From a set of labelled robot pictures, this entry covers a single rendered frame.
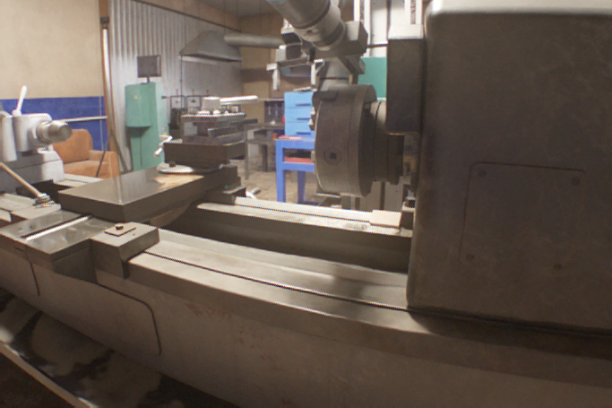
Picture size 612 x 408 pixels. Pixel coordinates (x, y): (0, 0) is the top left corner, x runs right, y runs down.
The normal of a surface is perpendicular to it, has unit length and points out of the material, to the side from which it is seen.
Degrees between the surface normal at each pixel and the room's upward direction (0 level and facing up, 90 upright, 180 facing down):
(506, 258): 90
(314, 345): 90
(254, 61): 90
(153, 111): 90
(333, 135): 81
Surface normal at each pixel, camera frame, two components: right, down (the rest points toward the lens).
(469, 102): -0.36, 0.22
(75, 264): 0.93, 0.08
